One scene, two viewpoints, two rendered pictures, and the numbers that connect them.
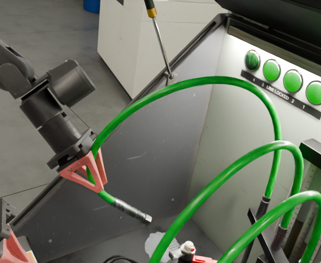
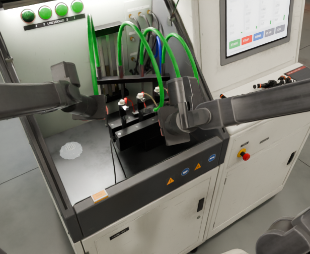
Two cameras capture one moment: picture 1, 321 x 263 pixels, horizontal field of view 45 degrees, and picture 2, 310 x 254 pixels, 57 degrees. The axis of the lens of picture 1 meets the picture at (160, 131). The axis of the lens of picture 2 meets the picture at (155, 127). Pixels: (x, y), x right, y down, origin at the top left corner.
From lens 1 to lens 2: 0.85 m
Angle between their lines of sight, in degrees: 67
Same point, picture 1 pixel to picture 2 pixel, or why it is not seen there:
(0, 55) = (62, 85)
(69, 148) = (104, 99)
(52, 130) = (90, 102)
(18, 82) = (76, 90)
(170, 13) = not seen: outside the picture
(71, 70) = (67, 67)
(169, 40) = not seen: outside the picture
